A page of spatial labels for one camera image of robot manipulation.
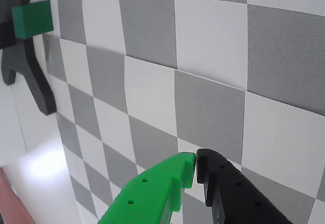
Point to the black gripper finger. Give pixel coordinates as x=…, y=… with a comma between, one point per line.
x=236, y=198

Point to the grey white checkerboard mat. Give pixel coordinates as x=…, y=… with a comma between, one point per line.
x=203, y=56

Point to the black cross-shaped stand base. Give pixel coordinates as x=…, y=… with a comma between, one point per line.
x=30, y=64

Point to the green dice cube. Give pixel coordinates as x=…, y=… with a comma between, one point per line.
x=34, y=19

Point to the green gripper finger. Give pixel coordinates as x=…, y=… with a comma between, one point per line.
x=152, y=196

